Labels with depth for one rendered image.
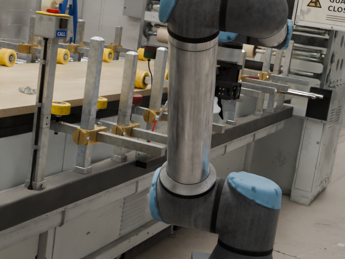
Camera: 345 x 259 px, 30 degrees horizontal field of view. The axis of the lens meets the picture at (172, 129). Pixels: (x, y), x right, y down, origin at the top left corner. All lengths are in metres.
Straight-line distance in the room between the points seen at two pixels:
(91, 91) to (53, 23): 0.35
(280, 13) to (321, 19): 3.30
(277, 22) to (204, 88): 0.22
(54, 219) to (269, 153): 3.05
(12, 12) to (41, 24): 4.51
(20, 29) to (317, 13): 2.97
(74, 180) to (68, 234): 0.64
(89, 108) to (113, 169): 0.28
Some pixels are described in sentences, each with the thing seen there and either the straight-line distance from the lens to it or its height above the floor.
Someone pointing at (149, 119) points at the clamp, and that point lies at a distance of 2.55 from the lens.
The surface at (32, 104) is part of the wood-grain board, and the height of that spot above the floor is 0.90.
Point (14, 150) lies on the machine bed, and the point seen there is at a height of 0.75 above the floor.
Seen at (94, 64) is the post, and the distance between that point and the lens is 2.11.
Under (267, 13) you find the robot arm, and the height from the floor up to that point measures 1.30.
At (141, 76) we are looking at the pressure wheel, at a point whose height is 0.96.
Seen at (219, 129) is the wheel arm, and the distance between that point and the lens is 2.52.
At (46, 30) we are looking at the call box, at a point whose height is 1.17.
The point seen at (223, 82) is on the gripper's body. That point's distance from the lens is 2.04.
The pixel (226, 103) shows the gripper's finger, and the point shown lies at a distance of 2.13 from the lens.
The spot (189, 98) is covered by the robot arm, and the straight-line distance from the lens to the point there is 1.47.
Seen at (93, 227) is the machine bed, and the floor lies 0.29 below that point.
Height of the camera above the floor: 1.29
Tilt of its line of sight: 11 degrees down
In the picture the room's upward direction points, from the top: 8 degrees clockwise
